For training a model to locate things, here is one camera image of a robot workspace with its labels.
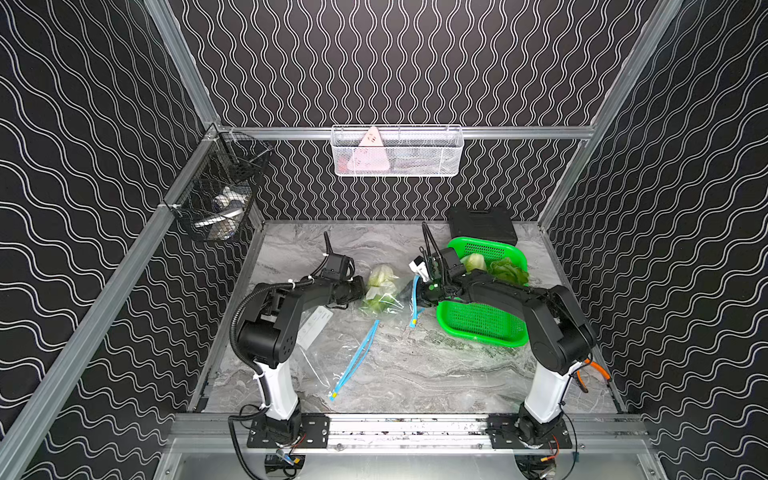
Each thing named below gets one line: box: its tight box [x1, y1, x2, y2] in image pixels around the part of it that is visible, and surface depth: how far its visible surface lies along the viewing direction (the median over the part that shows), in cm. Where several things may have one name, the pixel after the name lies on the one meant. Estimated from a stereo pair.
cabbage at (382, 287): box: [363, 264, 399, 313], surface depth 94 cm
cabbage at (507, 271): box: [489, 258, 529, 286], surface depth 92 cm
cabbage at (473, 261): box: [460, 253, 487, 274], surface depth 102 cm
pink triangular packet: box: [346, 126, 391, 171], surface depth 92 cm
